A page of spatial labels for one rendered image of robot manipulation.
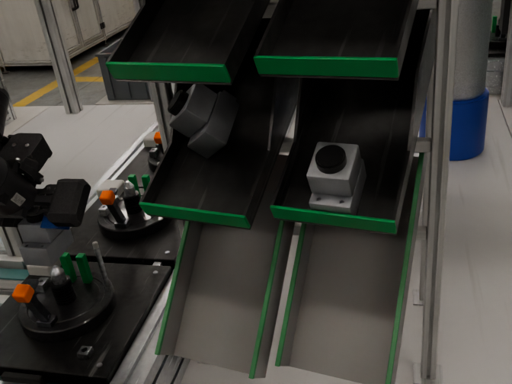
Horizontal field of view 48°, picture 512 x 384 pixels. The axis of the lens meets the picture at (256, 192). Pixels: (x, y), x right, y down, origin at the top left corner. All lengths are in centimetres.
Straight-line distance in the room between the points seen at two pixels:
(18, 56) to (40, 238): 553
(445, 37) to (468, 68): 75
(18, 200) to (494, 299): 75
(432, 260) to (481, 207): 54
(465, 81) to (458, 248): 42
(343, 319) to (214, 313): 16
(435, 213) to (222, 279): 28
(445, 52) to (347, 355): 36
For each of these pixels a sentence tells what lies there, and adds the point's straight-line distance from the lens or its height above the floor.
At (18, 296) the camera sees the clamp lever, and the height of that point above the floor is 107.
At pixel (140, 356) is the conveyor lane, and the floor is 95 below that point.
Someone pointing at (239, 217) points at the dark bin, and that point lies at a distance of 59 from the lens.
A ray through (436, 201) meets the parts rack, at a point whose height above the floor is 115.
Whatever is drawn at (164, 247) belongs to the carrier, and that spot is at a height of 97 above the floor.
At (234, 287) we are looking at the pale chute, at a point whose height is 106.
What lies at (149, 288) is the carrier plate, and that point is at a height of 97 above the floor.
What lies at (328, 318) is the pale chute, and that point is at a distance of 72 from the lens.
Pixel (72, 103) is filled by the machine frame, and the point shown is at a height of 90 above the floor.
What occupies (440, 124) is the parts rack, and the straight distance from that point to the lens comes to 67.
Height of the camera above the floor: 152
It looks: 29 degrees down
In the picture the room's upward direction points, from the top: 7 degrees counter-clockwise
